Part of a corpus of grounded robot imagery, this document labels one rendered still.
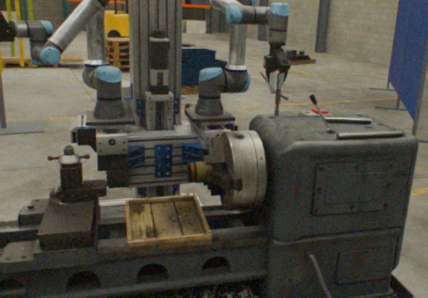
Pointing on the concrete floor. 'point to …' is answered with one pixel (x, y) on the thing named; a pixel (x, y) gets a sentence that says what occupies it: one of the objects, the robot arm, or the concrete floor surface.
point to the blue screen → (410, 49)
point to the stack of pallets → (118, 52)
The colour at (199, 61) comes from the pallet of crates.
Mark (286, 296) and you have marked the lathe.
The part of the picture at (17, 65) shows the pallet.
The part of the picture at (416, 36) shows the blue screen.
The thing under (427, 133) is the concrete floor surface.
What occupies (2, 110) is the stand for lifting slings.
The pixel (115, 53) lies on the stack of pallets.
